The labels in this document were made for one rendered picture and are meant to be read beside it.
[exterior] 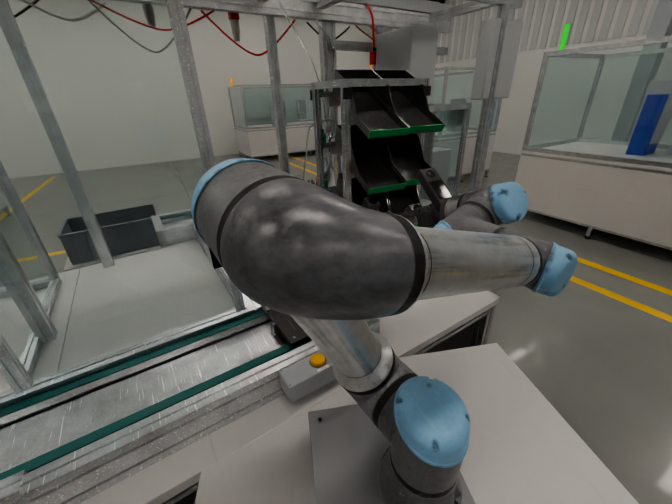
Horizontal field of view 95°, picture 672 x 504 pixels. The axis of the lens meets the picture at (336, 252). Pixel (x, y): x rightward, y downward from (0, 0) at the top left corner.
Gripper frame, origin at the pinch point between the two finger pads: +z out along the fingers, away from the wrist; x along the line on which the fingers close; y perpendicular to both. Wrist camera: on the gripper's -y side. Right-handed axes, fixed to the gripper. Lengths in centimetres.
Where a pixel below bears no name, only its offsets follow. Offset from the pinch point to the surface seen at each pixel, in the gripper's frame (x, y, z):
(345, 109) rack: -9.0, -33.4, 6.8
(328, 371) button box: -30.2, 38.0, 4.6
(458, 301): 33, 38, 25
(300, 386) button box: -39, 39, 3
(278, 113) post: -4, -75, 105
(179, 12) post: -48, -54, 1
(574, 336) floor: 172, 108, 77
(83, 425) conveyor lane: -90, 36, 17
